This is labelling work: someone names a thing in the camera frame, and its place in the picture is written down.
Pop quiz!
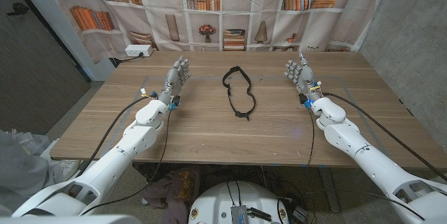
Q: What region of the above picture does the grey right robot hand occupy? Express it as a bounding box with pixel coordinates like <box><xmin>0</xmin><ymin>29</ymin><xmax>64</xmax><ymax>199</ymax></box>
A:
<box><xmin>284</xmin><ymin>53</ymin><xmax>323</xmax><ymax>103</ymax></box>

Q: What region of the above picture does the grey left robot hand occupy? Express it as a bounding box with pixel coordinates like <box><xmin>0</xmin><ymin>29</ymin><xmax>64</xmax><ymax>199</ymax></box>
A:
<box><xmin>157</xmin><ymin>55</ymin><xmax>192</xmax><ymax>105</ymax></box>

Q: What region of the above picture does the black velcro strap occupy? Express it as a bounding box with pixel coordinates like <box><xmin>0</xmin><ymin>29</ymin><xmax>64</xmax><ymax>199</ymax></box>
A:
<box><xmin>221</xmin><ymin>65</ymin><xmax>257</xmax><ymax>121</ymax></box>

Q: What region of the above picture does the white power strip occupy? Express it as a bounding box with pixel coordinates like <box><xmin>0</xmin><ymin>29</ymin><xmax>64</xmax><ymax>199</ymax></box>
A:
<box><xmin>124</xmin><ymin>44</ymin><xmax>154</xmax><ymax>58</ymax></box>

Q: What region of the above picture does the printed bookshelf backdrop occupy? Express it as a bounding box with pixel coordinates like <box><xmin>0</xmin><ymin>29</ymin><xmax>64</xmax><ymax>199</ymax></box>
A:
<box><xmin>40</xmin><ymin>0</ymin><xmax>392</xmax><ymax>65</ymax></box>

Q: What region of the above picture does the purple brown cloth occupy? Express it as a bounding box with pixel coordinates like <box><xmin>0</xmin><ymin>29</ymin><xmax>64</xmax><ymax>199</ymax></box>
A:
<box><xmin>141</xmin><ymin>166</ymin><xmax>202</xmax><ymax>224</ymax></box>

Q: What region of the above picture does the grey table leg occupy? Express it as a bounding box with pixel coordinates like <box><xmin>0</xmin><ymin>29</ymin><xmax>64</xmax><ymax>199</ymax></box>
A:
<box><xmin>319</xmin><ymin>167</ymin><xmax>340</xmax><ymax>214</ymax></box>

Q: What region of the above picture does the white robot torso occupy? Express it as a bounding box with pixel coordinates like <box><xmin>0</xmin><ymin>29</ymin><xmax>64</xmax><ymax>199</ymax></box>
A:
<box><xmin>187</xmin><ymin>181</ymin><xmax>290</xmax><ymax>224</ymax></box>

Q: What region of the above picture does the dark door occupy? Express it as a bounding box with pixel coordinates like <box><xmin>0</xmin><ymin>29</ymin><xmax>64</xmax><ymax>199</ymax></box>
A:
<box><xmin>0</xmin><ymin>0</ymin><xmax>91</xmax><ymax>136</ymax></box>

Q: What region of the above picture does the black device on torso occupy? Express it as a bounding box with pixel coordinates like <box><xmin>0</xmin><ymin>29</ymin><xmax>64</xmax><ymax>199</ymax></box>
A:
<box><xmin>247</xmin><ymin>207</ymin><xmax>272</xmax><ymax>222</ymax></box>

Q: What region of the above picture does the grey finned box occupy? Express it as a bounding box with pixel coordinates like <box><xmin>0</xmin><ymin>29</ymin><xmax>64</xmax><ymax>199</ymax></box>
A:
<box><xmin>230</xmin><ymin>205</ymin><xmax>248</xmax><ymax>224</ymax></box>

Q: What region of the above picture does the clear plastic container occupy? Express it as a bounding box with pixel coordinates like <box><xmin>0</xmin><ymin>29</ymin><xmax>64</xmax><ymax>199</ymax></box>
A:
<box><xmin>9</xmin><ymin>128</ymin><xmax>50</xmax><ymax>156</ymax></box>

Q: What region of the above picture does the person in grey clothing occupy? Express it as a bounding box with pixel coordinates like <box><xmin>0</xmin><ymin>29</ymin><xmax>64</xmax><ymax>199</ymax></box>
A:
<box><xmin>0</xmin><ymin>129</ymin><xmax>66</xmax><ymax>214</ymax></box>

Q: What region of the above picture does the black power strip cord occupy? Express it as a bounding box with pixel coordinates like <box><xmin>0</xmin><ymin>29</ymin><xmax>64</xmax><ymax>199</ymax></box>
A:
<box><xmin>108</xmin><ymin>52</ymin><xmax>145</xmax><ymax>68</ymax></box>

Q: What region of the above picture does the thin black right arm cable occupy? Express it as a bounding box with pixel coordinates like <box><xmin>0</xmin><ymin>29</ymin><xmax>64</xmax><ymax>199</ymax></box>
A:
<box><xmin>306</xmin><ymin>107</ymin><xmax>316</xmax><ymax>169</ymax></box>

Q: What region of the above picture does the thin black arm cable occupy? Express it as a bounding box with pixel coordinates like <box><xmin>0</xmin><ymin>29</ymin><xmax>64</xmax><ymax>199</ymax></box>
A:
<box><xmin>80</xmin><ymin>107</ymin><xmax>173</xmax><ymax>216</ymax></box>
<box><xmin>306</xmin><ymin>107</ymin><xmax>316</xmax><ymax>169</ymax></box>

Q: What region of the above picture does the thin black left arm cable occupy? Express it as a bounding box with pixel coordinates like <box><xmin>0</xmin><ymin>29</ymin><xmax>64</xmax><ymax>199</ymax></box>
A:
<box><xmin>80</xmin><ymin>107</ymin><xmax>173</xmax><ymax>216</ymax></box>

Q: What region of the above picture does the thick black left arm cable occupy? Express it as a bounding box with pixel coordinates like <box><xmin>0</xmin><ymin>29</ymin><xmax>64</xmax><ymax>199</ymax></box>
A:
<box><xmin>77</xmin><ymin>94</ymin><xmax>156</xmax><ymax>177</ymax></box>

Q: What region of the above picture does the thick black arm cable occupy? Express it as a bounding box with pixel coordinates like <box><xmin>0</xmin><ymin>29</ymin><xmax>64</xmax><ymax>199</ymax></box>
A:
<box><xmin>77</xmin><ymin>94</ymin><xmax>156</xmax><ymax>177</ymax></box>
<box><xmin>321</xmin><ymin>91</ymin><xmax>447</xmax><ymax>182</ymax></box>

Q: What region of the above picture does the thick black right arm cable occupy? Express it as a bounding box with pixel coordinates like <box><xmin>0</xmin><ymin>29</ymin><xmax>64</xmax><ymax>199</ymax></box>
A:
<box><xmin>321</xmin><ymin>91</ymin><xmax>447</xmax><ymax>182</ymax></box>

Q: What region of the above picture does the black door handle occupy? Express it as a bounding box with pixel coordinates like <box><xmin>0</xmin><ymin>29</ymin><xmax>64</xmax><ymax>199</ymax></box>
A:
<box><xmin>6</xmin><ymin>2</ymin><xmax>31</xmax><ymax>17</ymax></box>

